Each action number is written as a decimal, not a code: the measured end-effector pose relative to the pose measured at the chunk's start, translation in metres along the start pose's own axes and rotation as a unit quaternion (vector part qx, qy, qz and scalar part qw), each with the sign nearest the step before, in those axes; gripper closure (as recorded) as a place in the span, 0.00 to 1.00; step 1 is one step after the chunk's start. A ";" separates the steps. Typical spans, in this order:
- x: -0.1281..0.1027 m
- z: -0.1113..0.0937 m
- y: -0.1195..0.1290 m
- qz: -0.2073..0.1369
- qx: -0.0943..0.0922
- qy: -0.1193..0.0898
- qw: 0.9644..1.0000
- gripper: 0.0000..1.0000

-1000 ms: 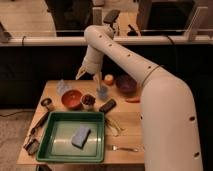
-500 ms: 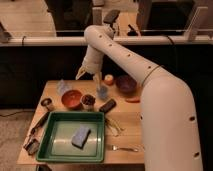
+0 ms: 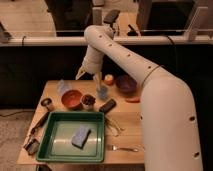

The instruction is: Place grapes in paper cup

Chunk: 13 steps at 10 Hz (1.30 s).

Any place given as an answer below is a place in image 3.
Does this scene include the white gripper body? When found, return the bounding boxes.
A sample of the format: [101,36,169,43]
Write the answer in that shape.
[82,46,104,74]

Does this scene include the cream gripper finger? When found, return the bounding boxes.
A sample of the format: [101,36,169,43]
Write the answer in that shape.
[75,66,86,80]
[93,72,102,90]

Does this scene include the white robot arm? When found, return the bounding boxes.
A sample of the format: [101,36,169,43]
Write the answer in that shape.
[78,25,203,171]

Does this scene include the dark purple grapes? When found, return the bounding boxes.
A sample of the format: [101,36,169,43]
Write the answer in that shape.
[82,95,95,105]

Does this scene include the white paper cup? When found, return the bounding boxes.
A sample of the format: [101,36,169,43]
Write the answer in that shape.
[81,94,96,110]

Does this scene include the red yellow apple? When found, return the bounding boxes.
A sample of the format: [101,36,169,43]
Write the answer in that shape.
[104,74,114,85]

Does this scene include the purple bowl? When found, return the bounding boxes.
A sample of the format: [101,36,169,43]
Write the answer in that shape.
[116,75,137,93]

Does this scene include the red orange bowl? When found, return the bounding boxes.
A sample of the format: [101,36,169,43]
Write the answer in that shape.
[61,90,82,110]

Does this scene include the dark brown rectangular block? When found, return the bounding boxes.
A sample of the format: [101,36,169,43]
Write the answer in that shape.
[99,99,116,113]

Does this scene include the orange carrot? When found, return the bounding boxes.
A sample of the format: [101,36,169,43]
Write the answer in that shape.
[125,97,140,103]

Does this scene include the black office chair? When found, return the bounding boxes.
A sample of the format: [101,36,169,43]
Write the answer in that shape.
[103,9,120,32]

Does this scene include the blue sponge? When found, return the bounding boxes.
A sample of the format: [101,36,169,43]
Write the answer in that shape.
[71,126,91,148]

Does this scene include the silver fork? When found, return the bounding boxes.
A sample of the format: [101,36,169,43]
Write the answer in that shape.
[106,145,139,152]

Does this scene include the green plastic tray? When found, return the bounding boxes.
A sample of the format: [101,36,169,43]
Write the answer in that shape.
[36,111,105,163]

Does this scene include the black cable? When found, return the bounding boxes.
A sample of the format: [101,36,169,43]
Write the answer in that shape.
[165,35,178,68]

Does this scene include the white horizontal rail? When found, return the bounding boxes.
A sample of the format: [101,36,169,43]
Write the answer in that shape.
[0,35,213,47]

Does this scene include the black handled spatula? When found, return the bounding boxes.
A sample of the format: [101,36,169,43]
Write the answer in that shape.
[23,112,49,156]

